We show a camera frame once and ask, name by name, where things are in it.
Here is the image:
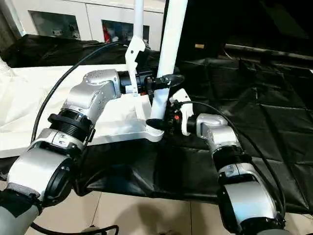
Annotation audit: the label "grey curtain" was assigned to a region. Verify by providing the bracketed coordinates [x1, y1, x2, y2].
[0, 9, 18, 57]

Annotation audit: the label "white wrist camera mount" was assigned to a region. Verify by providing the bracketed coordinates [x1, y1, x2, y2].
[124, 36, 147, 96]
[169, 88, 194, 137]

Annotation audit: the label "black work mat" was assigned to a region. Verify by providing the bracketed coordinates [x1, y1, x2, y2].
[0, 34, 313, 213]

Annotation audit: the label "white glass-door cabinet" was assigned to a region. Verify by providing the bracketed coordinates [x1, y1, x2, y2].
[12, 0, 169, 49]

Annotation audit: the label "large black box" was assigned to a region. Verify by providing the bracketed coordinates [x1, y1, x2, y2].
[161, 0, 228, 62]

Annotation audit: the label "white plastic table top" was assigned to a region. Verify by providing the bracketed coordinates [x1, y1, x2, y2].
[0, 63, 166, 159]

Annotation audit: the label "white pole teal bands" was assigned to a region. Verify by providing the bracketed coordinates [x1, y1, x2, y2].
[6, 0, 26, 35]

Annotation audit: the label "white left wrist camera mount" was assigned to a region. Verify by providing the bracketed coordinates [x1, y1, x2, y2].
[124, 36, 147, 96]

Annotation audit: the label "silver metal bar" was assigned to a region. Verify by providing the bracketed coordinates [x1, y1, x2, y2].
[224, 44, 313, 61]

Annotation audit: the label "black floor cable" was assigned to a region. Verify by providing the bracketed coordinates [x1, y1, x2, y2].
[31, 222, 119, 235]

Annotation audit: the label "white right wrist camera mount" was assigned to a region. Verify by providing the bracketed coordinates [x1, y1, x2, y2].
[169, 88, 194, 137]

